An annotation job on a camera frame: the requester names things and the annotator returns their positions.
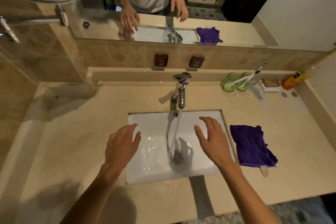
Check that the white toothbrush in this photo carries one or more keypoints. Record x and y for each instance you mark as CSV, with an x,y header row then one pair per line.
x,y
258,70
241,80

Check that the person's right forearm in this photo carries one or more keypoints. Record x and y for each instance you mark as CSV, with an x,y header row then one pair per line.
x,y
246,195

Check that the brown sign with red symbol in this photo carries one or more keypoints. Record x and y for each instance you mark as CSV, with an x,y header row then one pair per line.
x,y
161,60

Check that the orange bottle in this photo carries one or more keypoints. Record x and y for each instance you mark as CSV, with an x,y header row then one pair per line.
x,y
291,80

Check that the chrome faucet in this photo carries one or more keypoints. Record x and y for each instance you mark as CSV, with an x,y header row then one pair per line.
x,y
181,92

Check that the long clear plastic packet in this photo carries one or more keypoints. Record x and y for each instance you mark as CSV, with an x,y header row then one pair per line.
x,y
258,96

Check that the chrome mirror screw cap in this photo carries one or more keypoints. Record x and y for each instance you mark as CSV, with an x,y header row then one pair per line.
x,y
86,25

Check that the green glass cup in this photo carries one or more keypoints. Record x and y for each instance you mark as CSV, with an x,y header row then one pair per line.
x,y
248,87
228,87

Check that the person's left hand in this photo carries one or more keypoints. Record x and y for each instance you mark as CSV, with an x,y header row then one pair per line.
x,y
120,147

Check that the person's right hand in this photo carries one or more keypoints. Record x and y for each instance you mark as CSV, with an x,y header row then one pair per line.
x,y
216,145

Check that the person's left forearm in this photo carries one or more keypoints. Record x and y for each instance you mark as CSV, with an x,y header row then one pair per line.
x,y
92,197

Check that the purple cleaning cloth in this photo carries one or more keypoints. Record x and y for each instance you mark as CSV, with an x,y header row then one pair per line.
x,y
249,145

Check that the brown sign with blue symbol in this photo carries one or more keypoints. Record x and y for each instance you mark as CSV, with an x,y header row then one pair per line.
x,y
196,61

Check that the white soap dish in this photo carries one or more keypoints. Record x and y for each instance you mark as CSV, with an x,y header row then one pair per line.
x,y
270,90

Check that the chrome sink drain stopper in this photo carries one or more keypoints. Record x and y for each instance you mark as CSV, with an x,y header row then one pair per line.
x,y
177,157

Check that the large wall mirror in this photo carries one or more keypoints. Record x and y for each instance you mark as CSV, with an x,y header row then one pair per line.
x,y
288,8

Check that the brown soap box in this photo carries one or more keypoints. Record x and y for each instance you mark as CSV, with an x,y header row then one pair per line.
x,y
270,82

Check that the white rectangular sink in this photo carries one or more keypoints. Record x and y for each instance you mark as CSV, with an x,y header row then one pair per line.
x,y
152,126

